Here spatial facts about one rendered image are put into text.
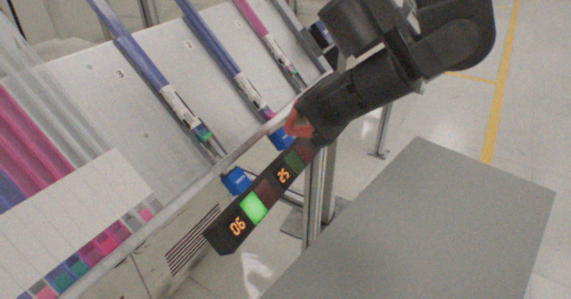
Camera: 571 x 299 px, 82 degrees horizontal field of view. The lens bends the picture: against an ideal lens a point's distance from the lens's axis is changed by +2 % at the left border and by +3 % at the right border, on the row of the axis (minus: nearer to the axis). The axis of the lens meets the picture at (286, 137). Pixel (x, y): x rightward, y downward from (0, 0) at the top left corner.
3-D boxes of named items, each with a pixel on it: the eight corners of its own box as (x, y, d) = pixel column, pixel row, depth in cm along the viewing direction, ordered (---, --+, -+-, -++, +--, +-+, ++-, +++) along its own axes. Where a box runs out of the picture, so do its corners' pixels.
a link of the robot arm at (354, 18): (491, 47, 27) (479, 35, 35) (420, -77, 26) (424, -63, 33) (365, 114, 34) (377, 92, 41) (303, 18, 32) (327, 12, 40)
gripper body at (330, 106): (289, 107, 39) (334, 78, 34) (326, 75, 46) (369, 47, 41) (319, 150, 40) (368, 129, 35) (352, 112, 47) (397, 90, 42)
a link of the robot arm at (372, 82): (421, 94, 32) (435, 74, 36) (384, 33, 31) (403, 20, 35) (365, 120, 37) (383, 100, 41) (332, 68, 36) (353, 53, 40)
